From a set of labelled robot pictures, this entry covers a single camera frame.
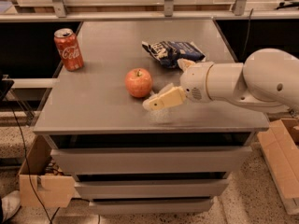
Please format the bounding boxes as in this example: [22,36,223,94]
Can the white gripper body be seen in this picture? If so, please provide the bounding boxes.
[180,62,213,103]

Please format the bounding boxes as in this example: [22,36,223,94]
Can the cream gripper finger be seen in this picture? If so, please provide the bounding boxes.
[178,58,194,71]
[142,83,186,111]

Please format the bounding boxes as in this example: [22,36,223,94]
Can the red apple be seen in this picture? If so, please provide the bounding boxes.
[125,68,153,98]

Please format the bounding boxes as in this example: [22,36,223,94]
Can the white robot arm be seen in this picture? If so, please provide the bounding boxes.
[143,49,299,113]

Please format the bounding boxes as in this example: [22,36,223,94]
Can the red coke can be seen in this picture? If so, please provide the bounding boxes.
[54,28,84,71]

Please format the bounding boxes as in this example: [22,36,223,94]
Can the blue chip bag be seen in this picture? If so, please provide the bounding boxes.
[142,41,206,69]

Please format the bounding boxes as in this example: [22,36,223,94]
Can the grey drawer cabinet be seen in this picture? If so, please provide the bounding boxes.
[34,20,268,214]

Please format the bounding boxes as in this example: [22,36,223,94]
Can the cardboard box right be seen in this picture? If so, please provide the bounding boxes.
[258,119,299,215]

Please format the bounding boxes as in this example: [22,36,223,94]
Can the cardboard box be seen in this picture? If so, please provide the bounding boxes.
[258,119,299,215]
[19,136,75,208]

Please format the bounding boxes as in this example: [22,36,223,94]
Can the cardboard box left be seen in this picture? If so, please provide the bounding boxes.
[19,136,75,208]

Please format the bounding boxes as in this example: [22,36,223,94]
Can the white shoe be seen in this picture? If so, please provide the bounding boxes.
[0,190,21,224]

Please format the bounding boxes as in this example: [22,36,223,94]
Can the metal shelf frame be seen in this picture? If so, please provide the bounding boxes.
[0,0,299,22]

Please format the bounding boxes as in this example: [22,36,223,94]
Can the black cable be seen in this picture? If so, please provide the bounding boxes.
[8,103,60,224]

